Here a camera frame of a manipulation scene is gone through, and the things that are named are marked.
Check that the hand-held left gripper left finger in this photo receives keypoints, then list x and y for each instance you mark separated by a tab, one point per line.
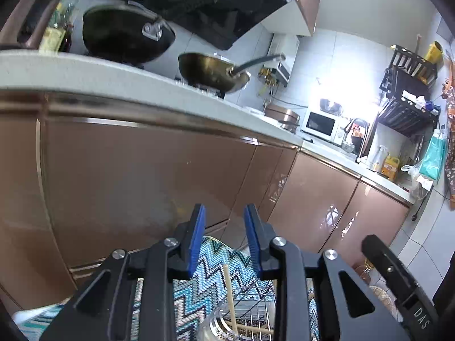
197	241

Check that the black wok with lid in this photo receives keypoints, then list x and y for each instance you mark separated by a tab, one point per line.
121	35

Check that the wooden chopstick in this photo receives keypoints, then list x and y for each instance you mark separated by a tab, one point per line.
254	328
229	294

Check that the clear bottle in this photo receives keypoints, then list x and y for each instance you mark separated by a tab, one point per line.
377	158

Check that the clear plastic bag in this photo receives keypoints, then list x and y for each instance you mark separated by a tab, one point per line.
419	183

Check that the brass wok with lid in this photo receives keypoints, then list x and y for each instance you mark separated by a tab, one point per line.
206	71

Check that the trash bin with bag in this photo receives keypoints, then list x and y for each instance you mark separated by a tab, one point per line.
382	298

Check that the copper rice cooker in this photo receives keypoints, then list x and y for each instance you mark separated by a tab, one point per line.
282	115

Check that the teal bag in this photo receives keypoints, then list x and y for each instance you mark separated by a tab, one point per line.
433	156

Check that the white water heater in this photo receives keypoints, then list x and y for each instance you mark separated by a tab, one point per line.
282	55

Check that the yellow container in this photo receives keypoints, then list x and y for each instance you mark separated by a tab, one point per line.
434	51

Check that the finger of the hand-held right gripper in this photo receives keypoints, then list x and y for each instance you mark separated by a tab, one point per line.
385	263

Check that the metal bowl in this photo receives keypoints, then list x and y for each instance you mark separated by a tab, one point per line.
330	104

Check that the yellow label bottle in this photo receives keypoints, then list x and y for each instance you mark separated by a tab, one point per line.
58	37

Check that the white microwave oven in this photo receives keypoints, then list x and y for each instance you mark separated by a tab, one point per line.
320	124

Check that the black dish rack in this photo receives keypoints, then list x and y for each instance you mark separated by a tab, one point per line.
408	110

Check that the black gas stove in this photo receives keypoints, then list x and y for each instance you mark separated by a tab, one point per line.
199	87

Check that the zigzag patterned cloth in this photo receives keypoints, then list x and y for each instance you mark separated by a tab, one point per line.
209	266

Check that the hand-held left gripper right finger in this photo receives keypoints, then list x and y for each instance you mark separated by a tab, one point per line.
253	241

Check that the brown floral apron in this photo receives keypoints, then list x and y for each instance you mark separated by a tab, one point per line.
450	142

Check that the kitchen faucet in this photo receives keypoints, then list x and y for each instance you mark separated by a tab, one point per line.
362	131

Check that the amber oil bottle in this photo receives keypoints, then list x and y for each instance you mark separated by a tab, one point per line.
364	271

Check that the copper electric kettle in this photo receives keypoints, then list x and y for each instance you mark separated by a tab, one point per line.
32	32

